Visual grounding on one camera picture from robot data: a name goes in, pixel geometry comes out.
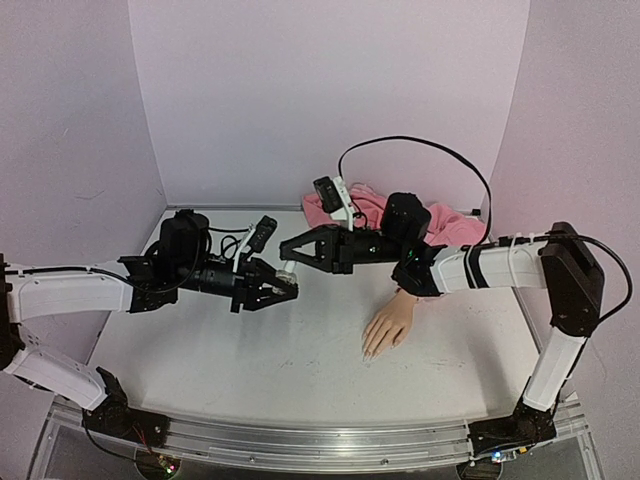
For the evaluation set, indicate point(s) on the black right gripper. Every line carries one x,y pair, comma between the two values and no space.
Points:
338,249

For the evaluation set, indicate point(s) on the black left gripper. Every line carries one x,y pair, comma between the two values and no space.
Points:
248,289

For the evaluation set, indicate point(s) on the clear nail polish bottle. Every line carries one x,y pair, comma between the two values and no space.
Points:
285,278

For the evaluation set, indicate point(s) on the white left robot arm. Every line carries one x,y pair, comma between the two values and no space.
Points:
50,316

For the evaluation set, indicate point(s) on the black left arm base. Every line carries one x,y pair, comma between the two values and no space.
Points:
115,418

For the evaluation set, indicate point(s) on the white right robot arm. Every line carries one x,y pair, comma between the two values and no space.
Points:
557,266

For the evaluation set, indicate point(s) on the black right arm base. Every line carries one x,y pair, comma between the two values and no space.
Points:
525,427

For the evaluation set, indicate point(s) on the mannequin hand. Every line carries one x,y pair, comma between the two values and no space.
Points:
389,326

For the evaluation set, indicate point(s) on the pink sweatshirt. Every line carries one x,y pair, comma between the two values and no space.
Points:
447,226

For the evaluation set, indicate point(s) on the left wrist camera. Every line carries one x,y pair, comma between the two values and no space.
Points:
255,240

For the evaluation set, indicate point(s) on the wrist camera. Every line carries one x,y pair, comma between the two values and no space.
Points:
255,240
336,200

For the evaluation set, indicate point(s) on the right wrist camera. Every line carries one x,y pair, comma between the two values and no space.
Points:
336,200

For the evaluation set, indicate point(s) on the aluminium front rail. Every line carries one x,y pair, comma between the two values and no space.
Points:
326,449

